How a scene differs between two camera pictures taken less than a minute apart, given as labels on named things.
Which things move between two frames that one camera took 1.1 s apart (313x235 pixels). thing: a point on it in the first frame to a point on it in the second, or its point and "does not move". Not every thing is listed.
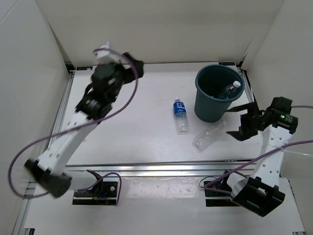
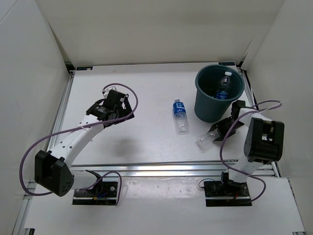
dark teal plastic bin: x=216 y=86 does not move
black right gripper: x=244 y=132 to x=219 y=126
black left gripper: x=137 y=66 to x=126 y=111
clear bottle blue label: x=229 y=90 to x=222 y=92
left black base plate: x=102 y=193 does not move
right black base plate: x=217 y=199 does not move
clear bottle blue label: x=180 y=112 does not move
